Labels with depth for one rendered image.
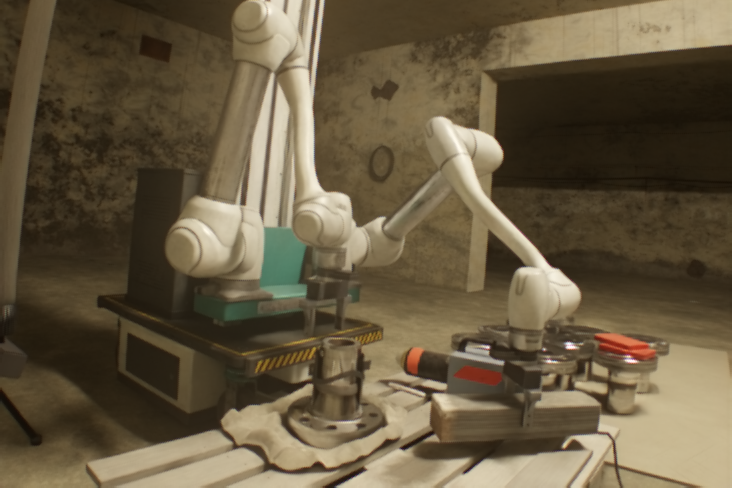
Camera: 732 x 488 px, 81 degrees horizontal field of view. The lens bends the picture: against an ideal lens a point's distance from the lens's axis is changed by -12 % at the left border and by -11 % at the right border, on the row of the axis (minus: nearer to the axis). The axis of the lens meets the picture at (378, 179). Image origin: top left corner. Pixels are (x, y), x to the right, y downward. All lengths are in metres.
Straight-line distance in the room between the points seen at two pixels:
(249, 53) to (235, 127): 0.20
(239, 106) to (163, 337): 0.80
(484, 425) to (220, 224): 0.83
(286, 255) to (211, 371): 0.49
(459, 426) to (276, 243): 0.89
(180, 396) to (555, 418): 1.09
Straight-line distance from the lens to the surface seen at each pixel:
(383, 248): 1.86
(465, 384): 1.62
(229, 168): 1.28
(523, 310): 1.26
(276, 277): 1.76
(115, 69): 6.13
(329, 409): 1.32
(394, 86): 6.16
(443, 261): 5.42
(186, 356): 1.57
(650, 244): 10.06
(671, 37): 5.00
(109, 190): 6.01
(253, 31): 1.27
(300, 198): 1.20
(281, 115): 1.86
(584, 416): 1.43
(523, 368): 1.29
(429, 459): 1.31
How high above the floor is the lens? 0.74
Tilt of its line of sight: 4 degrees up
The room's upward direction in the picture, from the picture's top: 5 degrees clockwise
